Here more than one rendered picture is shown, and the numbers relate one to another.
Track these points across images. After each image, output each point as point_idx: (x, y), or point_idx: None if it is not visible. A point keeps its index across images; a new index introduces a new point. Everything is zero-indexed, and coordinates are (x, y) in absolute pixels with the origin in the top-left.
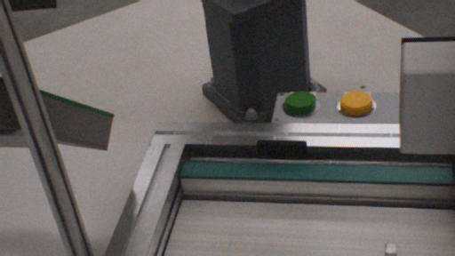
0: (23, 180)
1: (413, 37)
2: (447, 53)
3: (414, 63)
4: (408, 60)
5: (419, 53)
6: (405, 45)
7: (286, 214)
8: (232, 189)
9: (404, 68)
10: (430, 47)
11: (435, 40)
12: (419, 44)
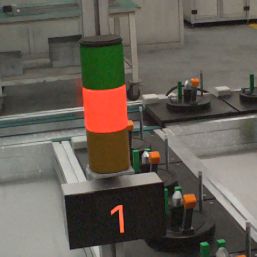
0: None
1: (157, 183)
2: (136, 179)
3: (151, 174)
4: (154, 175)
5: (151, 178)
6: (159, 180)
7: None
8: None
9: (154, 172)
10: (146, 180)
11: (145, 184)
12: (152, 181)
